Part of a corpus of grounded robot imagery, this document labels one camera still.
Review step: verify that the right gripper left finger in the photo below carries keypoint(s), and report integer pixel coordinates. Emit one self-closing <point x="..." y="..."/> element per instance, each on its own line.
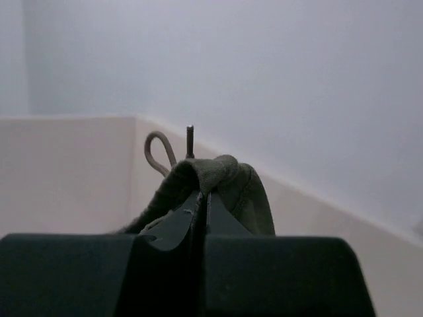
<point x="149" y="274"/>

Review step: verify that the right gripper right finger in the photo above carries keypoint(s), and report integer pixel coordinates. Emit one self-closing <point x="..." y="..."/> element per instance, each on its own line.
<point x="257" y="275"/>

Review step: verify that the olive green shorts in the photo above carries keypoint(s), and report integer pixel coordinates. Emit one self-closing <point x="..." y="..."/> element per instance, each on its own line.
<point x="235" y="183"/>

